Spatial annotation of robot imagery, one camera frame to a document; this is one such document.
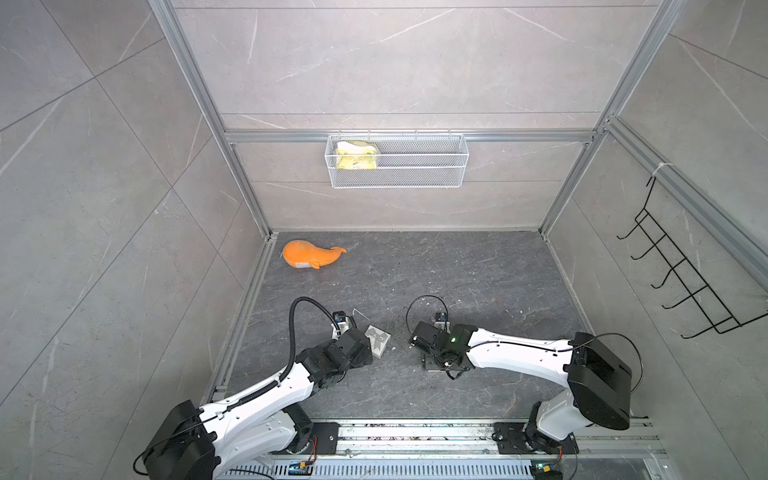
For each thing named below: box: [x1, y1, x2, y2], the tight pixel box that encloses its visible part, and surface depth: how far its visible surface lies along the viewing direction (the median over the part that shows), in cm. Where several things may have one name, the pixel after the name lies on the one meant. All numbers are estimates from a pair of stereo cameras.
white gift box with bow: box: [364, 324, 391, 359], surface depth 90 cm
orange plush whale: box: [282, 240, 347, 270], surface depth 107 cm
